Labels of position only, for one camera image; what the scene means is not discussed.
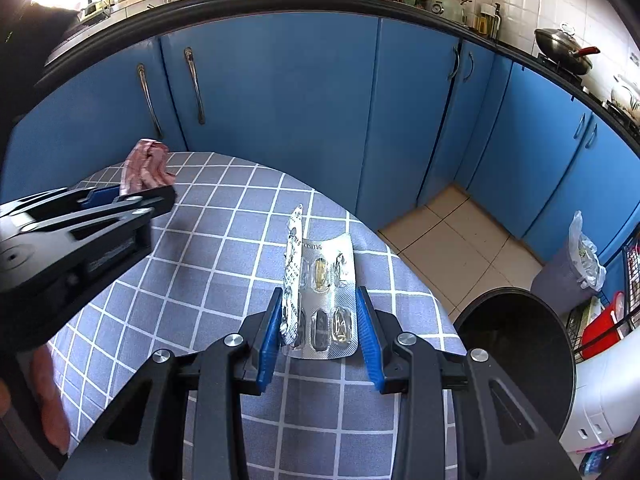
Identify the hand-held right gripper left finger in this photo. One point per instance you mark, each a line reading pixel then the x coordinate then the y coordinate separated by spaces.
pixel 267 340

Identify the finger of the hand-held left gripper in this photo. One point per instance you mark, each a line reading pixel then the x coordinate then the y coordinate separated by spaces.
pixel 102 197
pixel 145 205

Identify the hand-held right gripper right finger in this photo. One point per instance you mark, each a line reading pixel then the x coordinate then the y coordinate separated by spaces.
pixel 370 345

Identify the pink striped wrapper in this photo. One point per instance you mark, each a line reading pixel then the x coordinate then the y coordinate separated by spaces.
pixel 147 160

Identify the silver pill blister pack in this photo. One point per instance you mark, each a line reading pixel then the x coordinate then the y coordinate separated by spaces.
pixel 325 270

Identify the black round trash bin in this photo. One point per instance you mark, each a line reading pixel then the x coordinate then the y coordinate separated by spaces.
pixel 515 360

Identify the person's left hand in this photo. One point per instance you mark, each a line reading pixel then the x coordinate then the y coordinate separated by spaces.
pixel 50 400

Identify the blue kitchen cabinet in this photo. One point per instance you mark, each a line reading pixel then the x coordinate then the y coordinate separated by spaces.
pixel 300 110

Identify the grey bin with plastic bag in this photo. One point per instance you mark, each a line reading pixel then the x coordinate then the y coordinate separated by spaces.
pixel 555 275

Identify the red plastic container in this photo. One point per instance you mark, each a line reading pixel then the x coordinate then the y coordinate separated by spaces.
pixel 600 332

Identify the white plastic appliance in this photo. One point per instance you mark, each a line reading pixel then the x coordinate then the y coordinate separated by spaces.
pixel 605 400

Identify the glass oil cruet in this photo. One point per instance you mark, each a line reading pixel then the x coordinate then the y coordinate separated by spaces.
pixel 487 20

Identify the wok with glass lid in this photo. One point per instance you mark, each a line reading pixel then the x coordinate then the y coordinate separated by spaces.
pixel 562 47

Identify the metal cooking pot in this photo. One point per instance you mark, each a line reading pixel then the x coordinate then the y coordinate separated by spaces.
pixel 625 94

